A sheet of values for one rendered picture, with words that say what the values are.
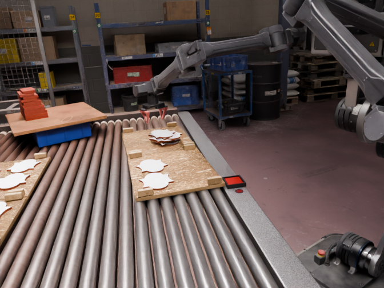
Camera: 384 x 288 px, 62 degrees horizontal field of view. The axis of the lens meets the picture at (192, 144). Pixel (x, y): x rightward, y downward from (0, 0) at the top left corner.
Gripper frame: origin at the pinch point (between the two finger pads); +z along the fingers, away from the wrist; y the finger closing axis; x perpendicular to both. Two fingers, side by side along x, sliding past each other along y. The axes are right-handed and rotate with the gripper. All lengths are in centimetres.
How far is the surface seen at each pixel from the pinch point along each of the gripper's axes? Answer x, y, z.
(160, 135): 8.8, 2.9, 6.0
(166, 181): 46, 28, 9
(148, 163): 26.2, 22.9, 9.8
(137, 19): -390, -240, -52
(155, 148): 11.5, 8.6, 11.0
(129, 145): -3.5, 15.1, 11.3
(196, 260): 86, 48, 11
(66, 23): -445, -132, -50
